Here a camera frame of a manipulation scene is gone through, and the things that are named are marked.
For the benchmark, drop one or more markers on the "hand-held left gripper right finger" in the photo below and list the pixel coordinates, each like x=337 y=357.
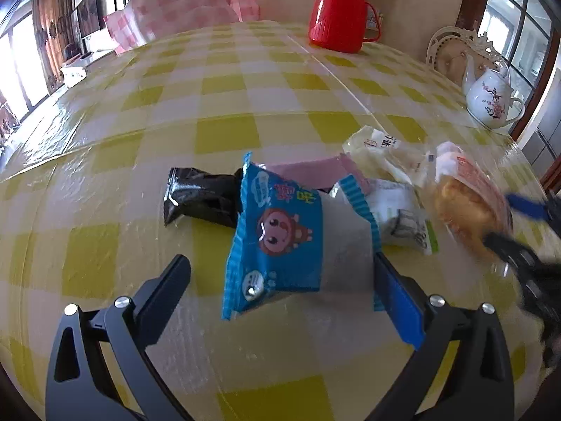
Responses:
x=399 y=302

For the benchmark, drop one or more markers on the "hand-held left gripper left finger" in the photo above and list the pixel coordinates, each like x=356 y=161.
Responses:
x=168 y=289

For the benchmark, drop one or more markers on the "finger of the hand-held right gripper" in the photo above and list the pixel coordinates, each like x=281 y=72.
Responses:
x=523 y=205
x=508 y=248

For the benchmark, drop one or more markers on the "orange bread packet red label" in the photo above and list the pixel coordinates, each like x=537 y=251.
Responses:
x=464 y=206

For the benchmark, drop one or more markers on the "white green snack packet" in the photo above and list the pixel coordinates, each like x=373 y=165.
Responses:
x=403 y=223

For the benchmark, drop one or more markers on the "black snack packet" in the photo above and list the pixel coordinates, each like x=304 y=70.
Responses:
x=197 y=197

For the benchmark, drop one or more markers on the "blue cartoon snack packet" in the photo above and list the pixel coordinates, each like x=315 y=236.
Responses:
x=280 y=237

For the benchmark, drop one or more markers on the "white cream snack packet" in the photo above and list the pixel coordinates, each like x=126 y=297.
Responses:
x=377 y=149

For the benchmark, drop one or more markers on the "pink snack packet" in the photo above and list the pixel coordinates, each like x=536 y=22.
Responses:
x=307 y=172

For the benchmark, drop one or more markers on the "grey cabinet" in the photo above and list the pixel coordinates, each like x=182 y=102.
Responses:
x=543 y=140

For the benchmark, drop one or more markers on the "white floral teapot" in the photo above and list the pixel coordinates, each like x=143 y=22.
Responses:
x=486 y=96

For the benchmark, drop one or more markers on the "yellow checked tablecloth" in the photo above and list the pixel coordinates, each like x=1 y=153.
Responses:
x=131 y=140

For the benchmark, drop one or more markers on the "white ornate plate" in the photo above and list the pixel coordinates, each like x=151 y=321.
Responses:
x=451 y=52

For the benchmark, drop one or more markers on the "glass pane window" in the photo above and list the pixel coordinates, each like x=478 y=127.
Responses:
x=504 y=8

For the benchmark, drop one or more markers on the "white television cabinet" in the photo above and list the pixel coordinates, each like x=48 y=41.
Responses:
x=74 y=72

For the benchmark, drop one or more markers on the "red thermos jug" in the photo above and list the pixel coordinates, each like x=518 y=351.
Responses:
x=337 y=17

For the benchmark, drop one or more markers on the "brown patterned curtain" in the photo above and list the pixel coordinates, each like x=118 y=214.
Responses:
x=52 y=30

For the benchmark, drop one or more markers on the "pink checked cover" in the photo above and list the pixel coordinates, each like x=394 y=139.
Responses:
x=175 y=4

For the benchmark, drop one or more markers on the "flat screen television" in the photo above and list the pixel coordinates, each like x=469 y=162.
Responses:
x=90 y=13

